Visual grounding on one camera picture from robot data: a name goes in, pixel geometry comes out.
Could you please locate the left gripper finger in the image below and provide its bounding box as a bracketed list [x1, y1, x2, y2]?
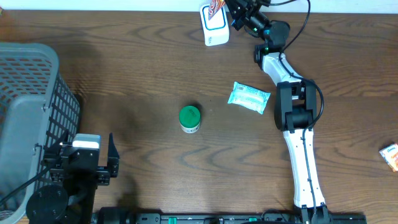
[107, 133, 120, 168]
[54, 130, 69, 149]

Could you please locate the red Top chocolate bar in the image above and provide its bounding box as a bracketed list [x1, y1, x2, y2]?
[208, 0, 225, 20]

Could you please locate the light blue wipes packet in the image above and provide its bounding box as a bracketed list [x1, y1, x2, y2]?
[228, 82, 271, 114]

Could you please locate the green lid jar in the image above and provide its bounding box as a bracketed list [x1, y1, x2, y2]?
[179, 106, 201, 134]

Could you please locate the small orange snack box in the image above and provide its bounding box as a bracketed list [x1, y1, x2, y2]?
[379, 143, 398, 172]

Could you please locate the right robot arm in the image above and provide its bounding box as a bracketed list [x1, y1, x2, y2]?
[226, 0, 332, 223]

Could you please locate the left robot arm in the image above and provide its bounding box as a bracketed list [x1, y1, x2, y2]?
[25, 131, 119, 224]

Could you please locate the white barcode scanner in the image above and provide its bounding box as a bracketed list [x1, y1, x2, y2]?
[200, 4, 229, 47]

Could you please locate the grey plastic basket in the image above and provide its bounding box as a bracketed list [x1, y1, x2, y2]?
[0, 42, 81, 224]

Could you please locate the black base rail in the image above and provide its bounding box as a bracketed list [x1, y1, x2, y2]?
[91, 206, 367, 224]

